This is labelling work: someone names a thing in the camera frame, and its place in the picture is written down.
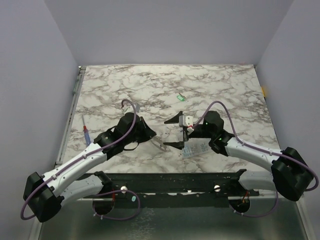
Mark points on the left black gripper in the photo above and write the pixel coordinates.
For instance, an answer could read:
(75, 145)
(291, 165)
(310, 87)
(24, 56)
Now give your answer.
(148, 133)

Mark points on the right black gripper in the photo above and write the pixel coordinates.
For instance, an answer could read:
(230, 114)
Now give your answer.
(184, 135)

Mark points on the metal key organizer plate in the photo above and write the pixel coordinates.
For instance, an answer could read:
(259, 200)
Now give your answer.
(158, 143)

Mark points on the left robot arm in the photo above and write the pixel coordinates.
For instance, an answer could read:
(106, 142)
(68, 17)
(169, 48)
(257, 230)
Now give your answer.
(45, 194)

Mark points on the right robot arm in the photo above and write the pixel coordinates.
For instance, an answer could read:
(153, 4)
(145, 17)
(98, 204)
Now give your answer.
(288, 173)

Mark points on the clear plastic screw box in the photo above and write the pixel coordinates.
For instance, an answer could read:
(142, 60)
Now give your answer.
(195, 148)

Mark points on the green tagged key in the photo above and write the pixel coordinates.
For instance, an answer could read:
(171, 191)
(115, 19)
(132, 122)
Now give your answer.
(181, 98)

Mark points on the blue red screwdriver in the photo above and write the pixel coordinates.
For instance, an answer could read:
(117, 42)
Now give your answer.
(86, 132)

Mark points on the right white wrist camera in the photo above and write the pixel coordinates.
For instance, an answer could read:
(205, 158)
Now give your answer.
(186, 121)

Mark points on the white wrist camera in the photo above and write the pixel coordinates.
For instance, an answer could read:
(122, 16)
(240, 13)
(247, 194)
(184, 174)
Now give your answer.
(136, 107)
(186, 121)

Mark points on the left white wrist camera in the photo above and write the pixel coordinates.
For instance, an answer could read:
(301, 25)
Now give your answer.
(136, 107)

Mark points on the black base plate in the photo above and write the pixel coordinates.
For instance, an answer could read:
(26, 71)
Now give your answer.
(180, 200)

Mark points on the aluminium frame rail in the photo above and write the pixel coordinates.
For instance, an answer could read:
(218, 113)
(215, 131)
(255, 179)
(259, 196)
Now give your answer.
(94, 186)

